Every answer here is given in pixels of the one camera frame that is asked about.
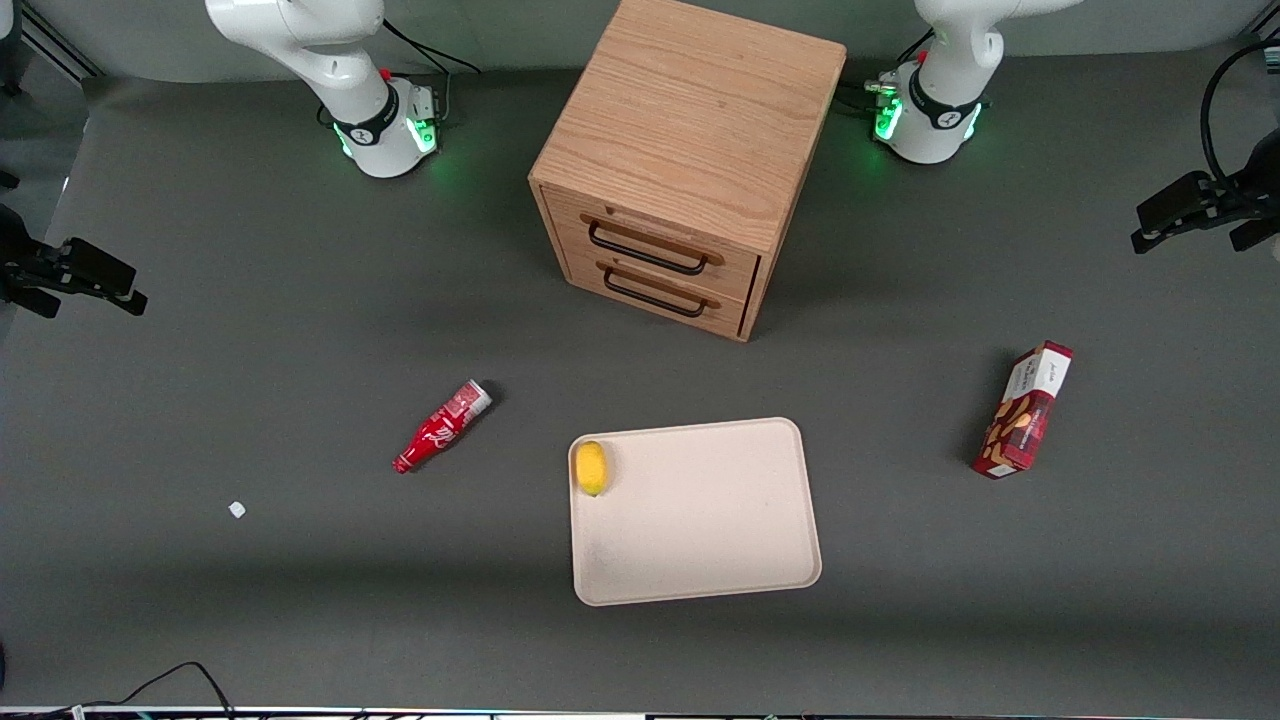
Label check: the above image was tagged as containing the yellow lemon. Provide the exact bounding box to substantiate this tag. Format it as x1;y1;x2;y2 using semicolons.
574;440;610;498

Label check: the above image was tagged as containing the wooden drawer with black handle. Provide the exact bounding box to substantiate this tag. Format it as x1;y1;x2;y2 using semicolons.
563;248;753;337
543;188;763;303

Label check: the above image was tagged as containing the beige plastic tray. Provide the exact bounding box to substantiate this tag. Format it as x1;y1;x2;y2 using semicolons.
568;417;823;608

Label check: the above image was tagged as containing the black left arm base cable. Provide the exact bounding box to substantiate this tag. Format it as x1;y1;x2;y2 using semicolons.
840;28;936;116

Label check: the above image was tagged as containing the thin black floor cable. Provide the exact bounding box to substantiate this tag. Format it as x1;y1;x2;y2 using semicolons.
75;661;237;719

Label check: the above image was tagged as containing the oak wooden drawer cabinet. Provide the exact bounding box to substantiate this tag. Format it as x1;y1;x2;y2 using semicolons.
528;0;849;344

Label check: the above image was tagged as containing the black arm base cable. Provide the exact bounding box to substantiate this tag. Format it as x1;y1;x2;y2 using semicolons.
382;17;483;123
840;28;936;116

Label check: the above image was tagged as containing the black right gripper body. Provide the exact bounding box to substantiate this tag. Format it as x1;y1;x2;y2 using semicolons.
0;203;63;293

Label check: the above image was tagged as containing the red cola bottle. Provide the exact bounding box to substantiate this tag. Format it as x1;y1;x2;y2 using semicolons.
392;379;495;476

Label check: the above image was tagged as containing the red cookie box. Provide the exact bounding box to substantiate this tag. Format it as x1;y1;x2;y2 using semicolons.
970;340;1076;481

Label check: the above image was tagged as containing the dark aluminium frame rail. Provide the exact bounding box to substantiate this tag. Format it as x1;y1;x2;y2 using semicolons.
17;0;104;83

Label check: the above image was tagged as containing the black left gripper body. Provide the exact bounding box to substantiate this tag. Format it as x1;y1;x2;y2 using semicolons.
1213;128;1280;224

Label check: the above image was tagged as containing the black right arm base cable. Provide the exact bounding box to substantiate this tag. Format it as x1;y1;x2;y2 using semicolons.
382;17;483;123

